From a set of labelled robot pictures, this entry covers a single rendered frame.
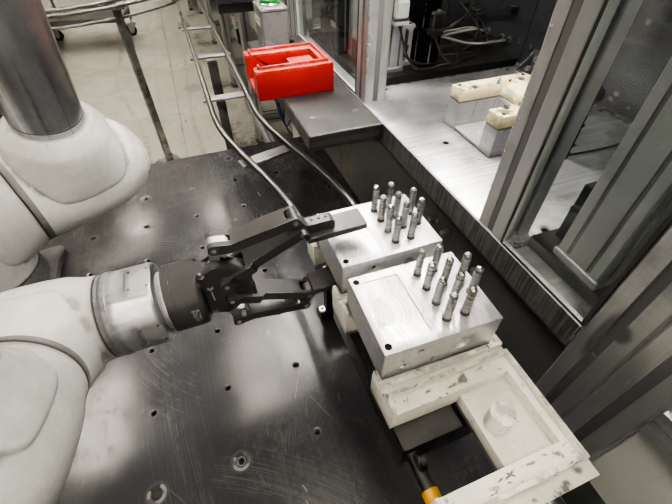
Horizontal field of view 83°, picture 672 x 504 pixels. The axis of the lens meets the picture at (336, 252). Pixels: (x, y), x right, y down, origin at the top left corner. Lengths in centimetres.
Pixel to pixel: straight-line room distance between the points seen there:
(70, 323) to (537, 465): 43
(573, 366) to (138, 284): 46
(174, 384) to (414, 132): 57
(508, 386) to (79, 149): 67
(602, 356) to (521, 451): 12
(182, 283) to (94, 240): 55
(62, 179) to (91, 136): 8
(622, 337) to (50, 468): 46
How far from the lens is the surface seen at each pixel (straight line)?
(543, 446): 43
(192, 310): 42
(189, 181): 103
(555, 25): 42
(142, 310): 42
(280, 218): 40
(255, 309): 48
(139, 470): 63
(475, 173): 62
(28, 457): 33
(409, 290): 40
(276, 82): 80
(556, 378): 52
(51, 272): 88
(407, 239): 45
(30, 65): 66
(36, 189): 76
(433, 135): 70
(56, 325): 42
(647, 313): 41
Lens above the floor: 123
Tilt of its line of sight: 46 degrees down
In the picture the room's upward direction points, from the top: straight up
